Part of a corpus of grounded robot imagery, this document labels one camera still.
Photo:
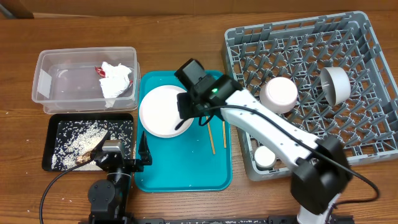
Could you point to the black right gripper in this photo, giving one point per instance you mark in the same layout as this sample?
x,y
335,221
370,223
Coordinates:
x,y
184,109

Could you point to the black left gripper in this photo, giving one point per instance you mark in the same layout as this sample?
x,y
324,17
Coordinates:
x,y
138,166

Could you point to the large white plate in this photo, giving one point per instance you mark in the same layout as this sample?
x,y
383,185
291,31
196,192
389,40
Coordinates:
x,y
158,112

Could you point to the wooden chopstick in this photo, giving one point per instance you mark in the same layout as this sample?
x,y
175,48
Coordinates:
x,y
210,135
224,134

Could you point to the white rice pile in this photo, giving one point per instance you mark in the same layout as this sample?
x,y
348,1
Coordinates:
x,y
75,138

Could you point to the small pink bowl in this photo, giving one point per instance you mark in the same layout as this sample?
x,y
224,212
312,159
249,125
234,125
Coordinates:
x,y
279,95

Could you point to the white paper cup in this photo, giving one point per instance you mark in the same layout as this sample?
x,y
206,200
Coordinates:
x,y
264,158

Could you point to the grey ceramic bowl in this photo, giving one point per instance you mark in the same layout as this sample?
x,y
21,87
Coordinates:
x,y
335,84

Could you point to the brown food scrap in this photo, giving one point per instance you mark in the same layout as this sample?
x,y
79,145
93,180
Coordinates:
x,y
83,158

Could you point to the red foil snack wrapper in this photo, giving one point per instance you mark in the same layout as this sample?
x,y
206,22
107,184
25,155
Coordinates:
x,y
102,74

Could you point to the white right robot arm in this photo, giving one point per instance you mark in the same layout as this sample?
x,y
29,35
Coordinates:
x,y
320,171

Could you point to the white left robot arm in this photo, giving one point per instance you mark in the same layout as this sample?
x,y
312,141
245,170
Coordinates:
x,y
109,196

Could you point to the black rectangular waste tray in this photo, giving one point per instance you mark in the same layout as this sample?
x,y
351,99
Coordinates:
x,y
53,126

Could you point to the clear plastic waste bin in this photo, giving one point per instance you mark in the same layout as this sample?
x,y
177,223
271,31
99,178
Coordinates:
x,y
65,80

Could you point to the grey plastic dishwasher rack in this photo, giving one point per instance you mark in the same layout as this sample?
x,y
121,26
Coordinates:
x,y
299,49

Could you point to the teal plastic serving tray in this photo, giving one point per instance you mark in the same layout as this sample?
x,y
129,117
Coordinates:
x,y
186,162

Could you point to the black rail at table edge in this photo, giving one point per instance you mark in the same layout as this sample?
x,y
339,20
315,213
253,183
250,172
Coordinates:
x,y
287,219

